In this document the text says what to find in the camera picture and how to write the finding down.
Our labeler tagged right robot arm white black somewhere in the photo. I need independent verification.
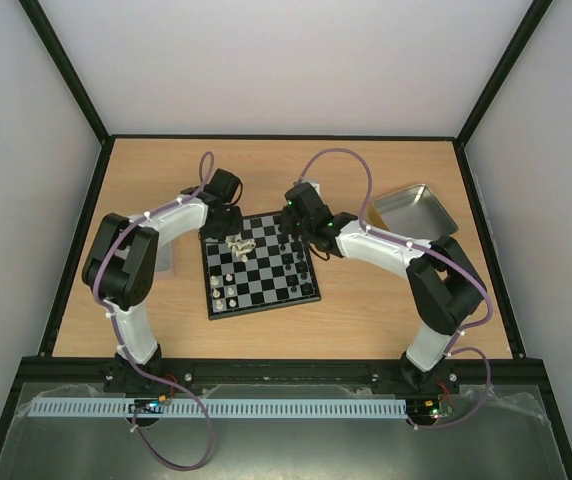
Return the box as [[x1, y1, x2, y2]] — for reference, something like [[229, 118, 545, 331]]
[[280, 183, 492, 392]]

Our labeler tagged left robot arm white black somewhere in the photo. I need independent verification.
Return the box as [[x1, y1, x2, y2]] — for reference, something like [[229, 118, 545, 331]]
[[82, 169, 243, 394]]

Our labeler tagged row of black chess pieces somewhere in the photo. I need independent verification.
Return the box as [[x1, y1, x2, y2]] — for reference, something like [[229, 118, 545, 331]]
[[279, 240, 313, 296]]

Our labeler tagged black grey chessboard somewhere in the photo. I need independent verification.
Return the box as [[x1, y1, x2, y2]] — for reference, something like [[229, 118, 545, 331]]
[[200, 212, 321, 321]]

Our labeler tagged gold metal tin box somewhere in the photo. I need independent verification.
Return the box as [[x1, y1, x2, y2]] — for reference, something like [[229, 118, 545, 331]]
[[368, 184, 459, 240]]

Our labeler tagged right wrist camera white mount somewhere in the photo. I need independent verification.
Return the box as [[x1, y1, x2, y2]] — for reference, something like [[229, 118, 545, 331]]
[[300, 178, 321, 198]]

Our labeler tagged silver metal tin lid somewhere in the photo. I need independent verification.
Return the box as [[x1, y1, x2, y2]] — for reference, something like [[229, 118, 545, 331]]
[[154, 242, 175, 280]]

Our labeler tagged pile of white chess pieces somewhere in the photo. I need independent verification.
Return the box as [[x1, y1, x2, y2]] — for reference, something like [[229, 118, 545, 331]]
[[225, 234, 256, 263]]

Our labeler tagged light blue cable duct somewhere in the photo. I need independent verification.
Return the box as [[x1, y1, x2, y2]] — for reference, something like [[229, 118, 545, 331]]
[[28, 398, 407, 419]]

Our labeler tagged black aluminium frame rail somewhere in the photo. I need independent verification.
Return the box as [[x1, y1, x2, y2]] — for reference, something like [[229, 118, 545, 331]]
[[13, 356, 550, 397]]

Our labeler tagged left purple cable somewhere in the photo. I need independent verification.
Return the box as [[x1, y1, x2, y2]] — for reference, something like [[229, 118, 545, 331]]
[[93, 151, 217, 371]]

